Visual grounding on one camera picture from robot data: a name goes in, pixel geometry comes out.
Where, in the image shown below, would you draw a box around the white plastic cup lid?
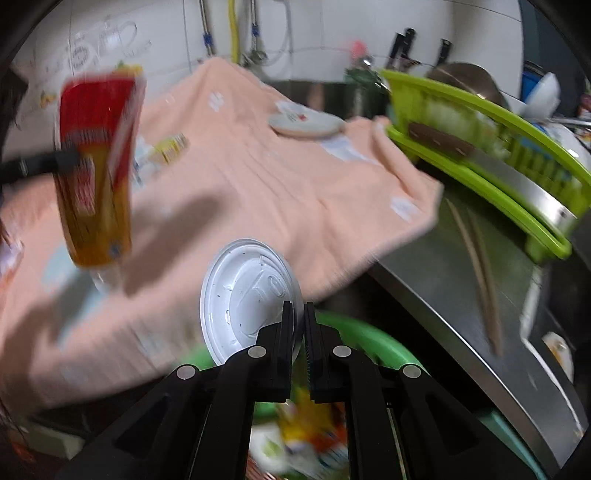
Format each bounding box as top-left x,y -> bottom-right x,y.
199,238 -> 304,365

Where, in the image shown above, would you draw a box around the red yellow drink bottle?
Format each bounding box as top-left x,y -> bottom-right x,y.
55,71 -> 145,269

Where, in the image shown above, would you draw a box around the small clear yellow-label bottle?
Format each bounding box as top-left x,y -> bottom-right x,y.
132,133 -> 189,186

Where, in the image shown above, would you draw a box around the orange red snack wrapper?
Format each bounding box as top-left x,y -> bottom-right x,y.
277,387 -> 349,479

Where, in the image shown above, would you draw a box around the green perforated trash basket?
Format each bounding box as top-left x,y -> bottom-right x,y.
180,309 -> 426,420

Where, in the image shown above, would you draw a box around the bamboo chopstick left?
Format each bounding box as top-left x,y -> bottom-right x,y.
445,199 -> 504,357

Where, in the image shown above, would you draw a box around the bamboo chopstick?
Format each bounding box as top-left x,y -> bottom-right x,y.
445,199 -> 504,357
468,210 -> 501,327

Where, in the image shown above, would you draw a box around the bamboo chopstick right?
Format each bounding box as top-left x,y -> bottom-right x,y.
468,210 -> 501,327

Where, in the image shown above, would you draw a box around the peach floral towel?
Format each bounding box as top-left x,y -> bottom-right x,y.
1,58 -> 443,413

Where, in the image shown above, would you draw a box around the white dish with cherries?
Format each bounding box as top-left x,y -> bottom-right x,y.
267,112 -> 346,139

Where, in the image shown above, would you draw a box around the steel water pipe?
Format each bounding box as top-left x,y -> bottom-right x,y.
246,0 -> 267,66

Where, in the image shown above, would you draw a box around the green glass jar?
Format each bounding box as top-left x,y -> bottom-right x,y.
345,68 -> 390,119

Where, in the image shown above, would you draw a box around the lime green dish rack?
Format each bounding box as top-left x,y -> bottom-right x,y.
382,70 -> 590,263

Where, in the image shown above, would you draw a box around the steel pot lid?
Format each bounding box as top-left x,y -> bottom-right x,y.
427,62 -> 509,109

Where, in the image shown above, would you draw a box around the white bowl in rack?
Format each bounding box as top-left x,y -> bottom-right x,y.
522,72 -> 561,120

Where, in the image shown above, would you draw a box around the yellow gas hose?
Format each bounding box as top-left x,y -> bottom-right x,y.
227,0 -> 242,65

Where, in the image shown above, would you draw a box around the black knife handles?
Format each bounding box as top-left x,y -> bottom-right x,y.
385,28 -> 453,73

